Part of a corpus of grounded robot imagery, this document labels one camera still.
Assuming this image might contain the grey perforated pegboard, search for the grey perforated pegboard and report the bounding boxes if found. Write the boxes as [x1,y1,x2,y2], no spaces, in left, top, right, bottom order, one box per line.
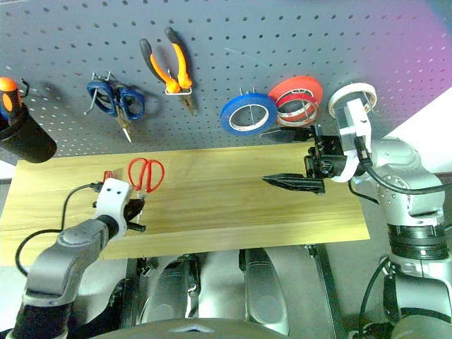
[0,0,452,167]

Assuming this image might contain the orange handled needle-nose pliers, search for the orange handled needle-nose pliers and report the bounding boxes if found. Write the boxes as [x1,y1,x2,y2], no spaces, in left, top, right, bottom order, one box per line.
[139,27,195,117]

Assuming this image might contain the blue handled scissors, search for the blue handled scissors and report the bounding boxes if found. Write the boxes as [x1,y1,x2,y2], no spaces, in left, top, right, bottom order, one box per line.
[86,79,145,144]

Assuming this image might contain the blue tape roll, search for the blue tape roll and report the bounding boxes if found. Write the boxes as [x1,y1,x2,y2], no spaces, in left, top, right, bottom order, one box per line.
[219,93,279,137]

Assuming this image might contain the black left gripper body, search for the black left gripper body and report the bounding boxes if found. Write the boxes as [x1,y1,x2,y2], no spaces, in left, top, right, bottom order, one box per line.
[122,198,145,222]

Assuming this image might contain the red and white tape roll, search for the red and white tape roll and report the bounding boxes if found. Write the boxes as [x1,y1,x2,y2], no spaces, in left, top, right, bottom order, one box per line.
[276,92,319,128]

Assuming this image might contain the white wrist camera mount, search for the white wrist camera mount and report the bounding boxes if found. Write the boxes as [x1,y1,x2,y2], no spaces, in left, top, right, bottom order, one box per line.
[94,177,133,243]
[333,98,372,184]

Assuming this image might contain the metal pegboard hook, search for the metal pegboard hook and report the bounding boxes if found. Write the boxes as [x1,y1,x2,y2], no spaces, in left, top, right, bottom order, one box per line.
[362,91,376,114]
[239,86,257,128]
[83,71,117,116]
[299,90,317,123]

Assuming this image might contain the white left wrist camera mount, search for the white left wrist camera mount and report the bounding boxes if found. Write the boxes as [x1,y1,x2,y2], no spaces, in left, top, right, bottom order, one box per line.
[94,177,133,243]

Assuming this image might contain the red handled scissors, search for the red handled scissors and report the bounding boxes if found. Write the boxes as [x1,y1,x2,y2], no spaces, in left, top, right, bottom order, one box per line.
[126,157,166,215]

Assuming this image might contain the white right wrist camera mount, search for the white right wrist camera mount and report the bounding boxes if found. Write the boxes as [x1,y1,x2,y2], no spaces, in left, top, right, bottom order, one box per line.
[333,98,372,184]

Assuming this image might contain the grey rounded shell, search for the grey rounded shell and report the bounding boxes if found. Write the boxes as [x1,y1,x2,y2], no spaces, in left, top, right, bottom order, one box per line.
[139,256,202,324]
[239,248,290,336]

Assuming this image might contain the metal wire loop hook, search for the metal wire loop hook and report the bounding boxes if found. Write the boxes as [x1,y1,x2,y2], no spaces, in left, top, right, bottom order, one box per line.
[165,69,194,95]

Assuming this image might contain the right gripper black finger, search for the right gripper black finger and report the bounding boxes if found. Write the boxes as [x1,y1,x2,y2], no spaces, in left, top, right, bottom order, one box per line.
[261,172,326,195]
[260,126,317,143]

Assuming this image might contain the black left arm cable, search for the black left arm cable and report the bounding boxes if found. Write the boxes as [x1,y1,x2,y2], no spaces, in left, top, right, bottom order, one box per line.
[14,182,105,277]

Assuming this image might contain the orange and black screwdriver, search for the orange and black screwdriver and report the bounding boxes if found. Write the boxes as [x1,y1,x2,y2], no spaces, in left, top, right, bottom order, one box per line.
[0,76,24,124]

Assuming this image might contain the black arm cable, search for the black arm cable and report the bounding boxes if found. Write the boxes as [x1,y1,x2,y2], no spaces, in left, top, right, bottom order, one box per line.
[348,136,446,206]
[14,182,105,277]

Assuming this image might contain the large red tape roll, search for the large red tape roll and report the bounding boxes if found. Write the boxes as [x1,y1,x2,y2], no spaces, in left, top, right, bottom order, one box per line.
[267,76,323,110]

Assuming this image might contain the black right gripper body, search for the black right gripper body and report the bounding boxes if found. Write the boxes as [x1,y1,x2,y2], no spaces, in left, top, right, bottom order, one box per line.
[304,125,349,179]

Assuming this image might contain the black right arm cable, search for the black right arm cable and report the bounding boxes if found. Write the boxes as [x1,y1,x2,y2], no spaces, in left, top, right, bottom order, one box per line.
[348,136,446,206]

